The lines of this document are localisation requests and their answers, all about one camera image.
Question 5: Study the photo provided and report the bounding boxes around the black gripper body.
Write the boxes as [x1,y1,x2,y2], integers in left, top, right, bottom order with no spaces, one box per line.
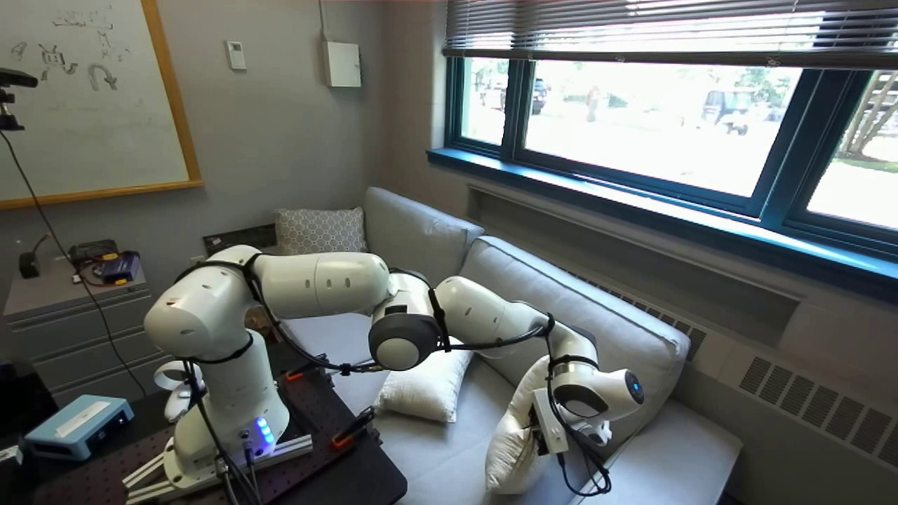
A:
[534,388,569,461]

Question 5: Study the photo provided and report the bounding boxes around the cream striped pillow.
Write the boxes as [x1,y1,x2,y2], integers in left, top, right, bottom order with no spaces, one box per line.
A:
[482,353,564,499]
[374,346,478,427]

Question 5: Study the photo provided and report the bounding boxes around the light grey sofa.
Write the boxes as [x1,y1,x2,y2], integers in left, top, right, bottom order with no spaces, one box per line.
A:
[251,183,746,505]

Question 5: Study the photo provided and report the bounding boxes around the black robot table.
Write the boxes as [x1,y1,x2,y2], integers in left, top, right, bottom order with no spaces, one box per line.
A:
[0,352,409,505]

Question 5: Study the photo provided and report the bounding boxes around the black orange clamp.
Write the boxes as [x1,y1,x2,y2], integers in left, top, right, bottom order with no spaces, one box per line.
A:
[279,352,332,388]
[329,405,380,451]

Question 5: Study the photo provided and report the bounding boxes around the grey lattice patterned pillow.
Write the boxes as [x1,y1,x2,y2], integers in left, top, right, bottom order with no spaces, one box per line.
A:
[272,204,371,258]

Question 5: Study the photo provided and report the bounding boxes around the wide teal framed window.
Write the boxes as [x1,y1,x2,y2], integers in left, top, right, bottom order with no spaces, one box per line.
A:
[428,51,898,303]

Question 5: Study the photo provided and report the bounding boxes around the white cup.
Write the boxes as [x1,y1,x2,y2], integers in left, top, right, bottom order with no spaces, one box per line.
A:
[153,359,206,427]

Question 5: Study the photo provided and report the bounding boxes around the grey window blinds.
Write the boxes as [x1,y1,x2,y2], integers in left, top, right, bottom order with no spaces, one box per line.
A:
[443,0,898,71]

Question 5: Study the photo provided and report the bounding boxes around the light blue box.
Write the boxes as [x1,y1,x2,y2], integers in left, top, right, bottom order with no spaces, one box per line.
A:
[22,392,137,462]

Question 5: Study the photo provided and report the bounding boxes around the black electronic device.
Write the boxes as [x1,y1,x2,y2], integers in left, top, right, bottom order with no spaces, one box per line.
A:
[68,239,148,288]

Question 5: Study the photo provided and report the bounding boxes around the grey drawer cabinet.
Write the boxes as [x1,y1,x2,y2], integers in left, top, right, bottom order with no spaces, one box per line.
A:
[4,260,176,405]

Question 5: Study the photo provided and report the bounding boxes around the wood framed whiteboard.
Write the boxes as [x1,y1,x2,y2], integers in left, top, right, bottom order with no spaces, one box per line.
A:
[0,0,206,214]

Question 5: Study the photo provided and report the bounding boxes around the metal robot base rail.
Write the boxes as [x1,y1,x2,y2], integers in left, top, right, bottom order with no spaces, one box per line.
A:
[120,430,317,493]

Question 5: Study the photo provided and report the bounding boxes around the wall heater cover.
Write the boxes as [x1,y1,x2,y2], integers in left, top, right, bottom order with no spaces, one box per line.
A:
[599,277,898,505]

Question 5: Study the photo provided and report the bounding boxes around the white wall box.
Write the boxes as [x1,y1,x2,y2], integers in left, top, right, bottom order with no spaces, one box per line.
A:
[322,40,364,92]

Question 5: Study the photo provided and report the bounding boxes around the white wall thermostat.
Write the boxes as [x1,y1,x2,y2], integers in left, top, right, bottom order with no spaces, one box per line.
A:
[223,37,251,77]

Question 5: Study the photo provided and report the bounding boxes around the black mounted camera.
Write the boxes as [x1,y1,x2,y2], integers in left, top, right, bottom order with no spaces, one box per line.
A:
[0,65,43,134]

